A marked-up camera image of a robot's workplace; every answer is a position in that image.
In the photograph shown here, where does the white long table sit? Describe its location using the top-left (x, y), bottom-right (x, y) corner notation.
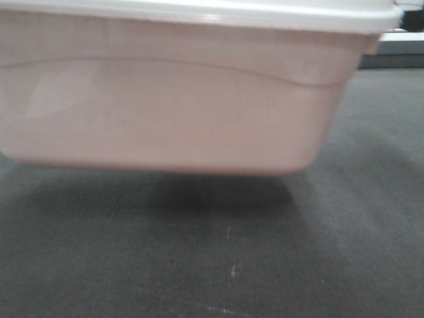
top-left (359, 32), bottom-right (423, 70)

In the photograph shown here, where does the white plastic storage bin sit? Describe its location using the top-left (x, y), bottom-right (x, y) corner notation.
top-left (1, 1), bottom-right (403, 175)

